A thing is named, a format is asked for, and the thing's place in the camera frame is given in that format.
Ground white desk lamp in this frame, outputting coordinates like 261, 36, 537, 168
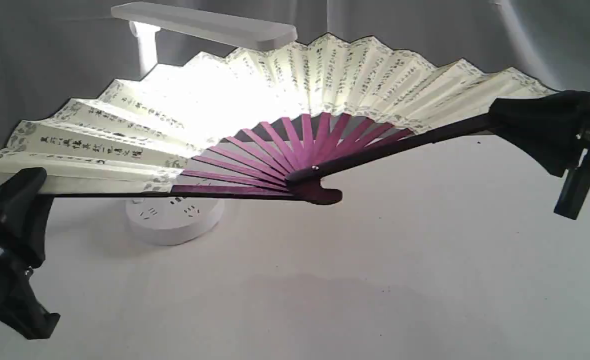
110, 1, 298, 246

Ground grey backdrop curtain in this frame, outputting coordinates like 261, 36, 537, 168
0, 0, 590, 147

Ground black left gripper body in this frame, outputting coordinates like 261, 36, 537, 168
0, 245, 61, 340

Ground paper folding fan purple ribs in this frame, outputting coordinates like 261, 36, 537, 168
0, 32, 558, 206

